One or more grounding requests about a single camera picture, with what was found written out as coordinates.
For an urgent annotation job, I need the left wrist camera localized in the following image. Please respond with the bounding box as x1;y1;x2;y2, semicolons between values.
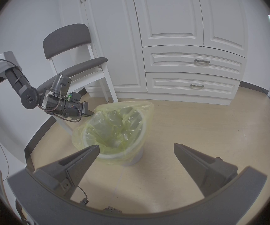
67;92;81;103

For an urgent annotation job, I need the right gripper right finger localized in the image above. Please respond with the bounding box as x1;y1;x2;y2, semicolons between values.
174;143;239;199

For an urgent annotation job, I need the grey padded white chair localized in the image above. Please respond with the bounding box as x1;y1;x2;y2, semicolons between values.
43;24;119;135

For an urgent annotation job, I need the white wardrobe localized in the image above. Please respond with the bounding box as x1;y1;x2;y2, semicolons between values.
60;0;249;106

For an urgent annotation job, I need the black cable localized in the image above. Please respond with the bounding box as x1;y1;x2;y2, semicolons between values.
77;185;89;205

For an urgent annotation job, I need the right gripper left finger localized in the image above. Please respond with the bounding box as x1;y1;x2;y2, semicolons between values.
35;144;100;198

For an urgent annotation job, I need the yellow plastic bag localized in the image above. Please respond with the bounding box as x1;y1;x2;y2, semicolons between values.
72;101;155;166

